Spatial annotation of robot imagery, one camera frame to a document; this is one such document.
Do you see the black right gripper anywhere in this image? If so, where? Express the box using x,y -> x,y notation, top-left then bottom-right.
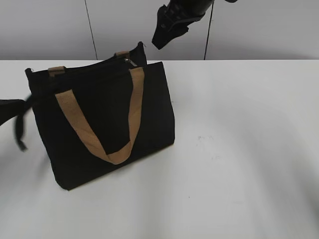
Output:
152,0 -> 214,50

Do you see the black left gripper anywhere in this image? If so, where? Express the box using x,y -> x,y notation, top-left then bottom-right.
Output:
0,94 -> 40,151

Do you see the silver zipper pull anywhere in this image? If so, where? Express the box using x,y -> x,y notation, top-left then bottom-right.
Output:
124,58 -> 137,67

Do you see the black bag with tan handles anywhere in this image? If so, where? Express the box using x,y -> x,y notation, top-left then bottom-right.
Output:
25,42 -> 175,190

